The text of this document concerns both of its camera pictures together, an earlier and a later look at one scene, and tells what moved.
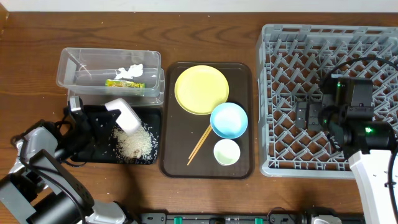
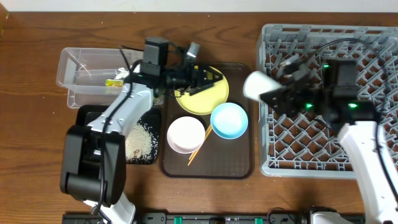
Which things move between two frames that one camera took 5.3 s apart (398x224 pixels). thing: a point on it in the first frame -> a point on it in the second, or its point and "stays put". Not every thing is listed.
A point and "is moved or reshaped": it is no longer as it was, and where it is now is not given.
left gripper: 100,134 -> 197,77
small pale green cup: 226,152 -> 256,83
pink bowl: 127,119 is moved or reshaped
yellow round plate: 199,88 stays put
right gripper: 301,107 -> 286,98
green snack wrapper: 120,83 stays put
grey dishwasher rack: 291,60 stays put
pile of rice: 142,145 stays put
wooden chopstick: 200,141 stays put
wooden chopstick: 204,139 stays put
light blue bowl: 229,121 stays put
